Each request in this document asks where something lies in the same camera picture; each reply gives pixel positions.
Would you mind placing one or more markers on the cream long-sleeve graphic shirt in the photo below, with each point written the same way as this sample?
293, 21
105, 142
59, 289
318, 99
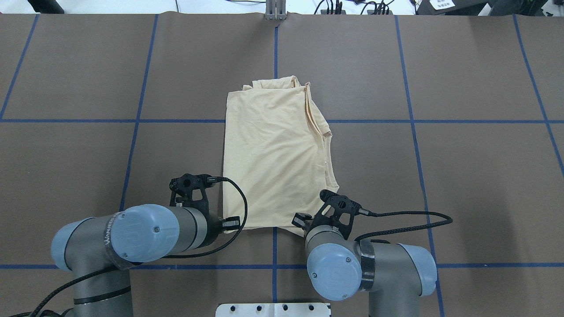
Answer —
277, 150

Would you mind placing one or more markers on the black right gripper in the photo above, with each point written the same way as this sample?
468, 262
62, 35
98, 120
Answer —
301, 220

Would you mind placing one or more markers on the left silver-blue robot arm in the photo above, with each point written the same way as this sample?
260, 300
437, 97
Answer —
100, 251

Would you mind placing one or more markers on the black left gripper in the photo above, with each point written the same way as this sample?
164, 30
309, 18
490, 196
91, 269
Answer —
214, 224

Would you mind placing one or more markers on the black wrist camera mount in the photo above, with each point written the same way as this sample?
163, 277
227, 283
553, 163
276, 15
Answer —
338, 211
190, 190

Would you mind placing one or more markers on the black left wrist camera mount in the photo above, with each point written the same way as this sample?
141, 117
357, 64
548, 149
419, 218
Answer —
190, 190

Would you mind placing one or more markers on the aluminium frame post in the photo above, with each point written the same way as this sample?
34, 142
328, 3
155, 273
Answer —
275, 10

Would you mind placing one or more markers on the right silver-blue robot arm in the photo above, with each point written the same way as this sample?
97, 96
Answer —
395, 275

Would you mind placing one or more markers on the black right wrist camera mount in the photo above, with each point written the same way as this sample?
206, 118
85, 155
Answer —
338, 211

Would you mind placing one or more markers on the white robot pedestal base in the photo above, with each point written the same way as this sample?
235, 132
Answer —
296, 309

